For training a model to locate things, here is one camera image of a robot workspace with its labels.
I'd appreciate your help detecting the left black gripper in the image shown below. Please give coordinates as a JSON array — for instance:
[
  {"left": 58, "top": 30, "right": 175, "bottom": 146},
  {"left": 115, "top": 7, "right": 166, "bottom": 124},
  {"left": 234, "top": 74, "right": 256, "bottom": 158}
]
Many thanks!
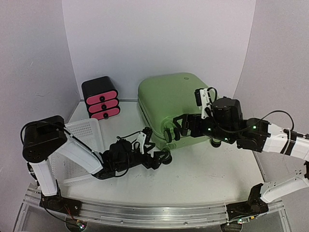
[{"left": 116, "top": 143, "right": 169, "bottom": 174}]

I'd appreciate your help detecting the green hard-shell suitcase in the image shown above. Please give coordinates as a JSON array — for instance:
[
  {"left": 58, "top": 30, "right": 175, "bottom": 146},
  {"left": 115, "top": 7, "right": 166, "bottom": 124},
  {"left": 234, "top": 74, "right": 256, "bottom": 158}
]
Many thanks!
[{"left": 138, "top": 72, "right": 210, "bottom": 151}]

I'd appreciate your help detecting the white perforated plastic basket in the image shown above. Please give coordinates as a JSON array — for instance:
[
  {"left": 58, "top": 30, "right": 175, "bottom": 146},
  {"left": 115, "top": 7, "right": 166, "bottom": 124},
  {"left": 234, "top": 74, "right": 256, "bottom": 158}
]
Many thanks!
[{"left": 49, "top": 119, "right": 105, "bottom": 187}]

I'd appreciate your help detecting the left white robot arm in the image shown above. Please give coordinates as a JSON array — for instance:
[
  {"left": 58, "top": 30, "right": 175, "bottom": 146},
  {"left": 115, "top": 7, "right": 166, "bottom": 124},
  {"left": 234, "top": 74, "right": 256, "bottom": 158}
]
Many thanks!
[{"left": 20, "top": 116, "right": 172, "bottom": 211}]

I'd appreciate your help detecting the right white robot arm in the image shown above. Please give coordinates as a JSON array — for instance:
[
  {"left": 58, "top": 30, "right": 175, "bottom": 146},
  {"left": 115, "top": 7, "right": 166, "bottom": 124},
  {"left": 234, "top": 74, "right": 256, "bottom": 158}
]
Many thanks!
[{"left": 173, "top": 114, "right": 309, "bottom": 214}]

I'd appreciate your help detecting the black pink drawer organizer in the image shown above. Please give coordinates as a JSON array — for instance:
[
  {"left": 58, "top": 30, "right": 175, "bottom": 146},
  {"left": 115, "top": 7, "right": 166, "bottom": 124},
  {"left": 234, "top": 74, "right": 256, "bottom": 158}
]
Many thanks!
[{"left": 81, "top": 76, "right": 120, "bottom": 120}]

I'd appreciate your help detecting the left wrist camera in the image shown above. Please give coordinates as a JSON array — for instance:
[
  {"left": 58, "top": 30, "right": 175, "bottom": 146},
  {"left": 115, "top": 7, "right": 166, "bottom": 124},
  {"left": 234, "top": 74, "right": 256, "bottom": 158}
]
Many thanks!
[{"left": 107, "top": 131, "right": 148, "bottom": 165}]

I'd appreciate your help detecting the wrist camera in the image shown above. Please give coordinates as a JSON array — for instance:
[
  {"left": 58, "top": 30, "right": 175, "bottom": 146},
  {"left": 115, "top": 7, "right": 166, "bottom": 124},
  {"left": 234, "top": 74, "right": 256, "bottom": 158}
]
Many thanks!
[
  {"left": 107, "top": 131, "right": 148, "bottom": 165},
  {"left": 194, "top": 87, "right": 242, "bottom": 121}
]

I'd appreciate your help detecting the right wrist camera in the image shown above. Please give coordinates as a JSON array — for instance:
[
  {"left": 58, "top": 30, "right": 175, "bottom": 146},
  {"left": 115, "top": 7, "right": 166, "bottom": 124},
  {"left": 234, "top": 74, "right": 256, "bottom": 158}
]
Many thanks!
[{"left": 194, "top": 87, "right": 242, "bottom": 121}]

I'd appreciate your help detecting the aluminium front rail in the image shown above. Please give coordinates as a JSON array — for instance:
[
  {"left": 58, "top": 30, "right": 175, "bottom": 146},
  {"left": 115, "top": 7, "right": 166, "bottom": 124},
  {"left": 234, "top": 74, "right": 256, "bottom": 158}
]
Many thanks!
[{"left": 21, "top": 200, "right": 285, "bottom": 227}]

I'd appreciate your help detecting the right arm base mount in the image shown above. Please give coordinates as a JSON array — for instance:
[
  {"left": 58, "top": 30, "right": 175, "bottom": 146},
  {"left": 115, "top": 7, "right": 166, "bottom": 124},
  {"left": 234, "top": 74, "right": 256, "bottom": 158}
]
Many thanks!
[{"left": 226, "top": 194, "right": 268, "bottom": 222}]

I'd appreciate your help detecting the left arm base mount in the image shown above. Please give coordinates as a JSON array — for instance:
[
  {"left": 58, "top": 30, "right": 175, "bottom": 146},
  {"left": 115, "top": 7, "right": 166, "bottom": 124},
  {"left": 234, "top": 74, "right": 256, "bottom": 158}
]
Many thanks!
[{"left": 40, "top": 195, "right": 82, "bottom": 217}]

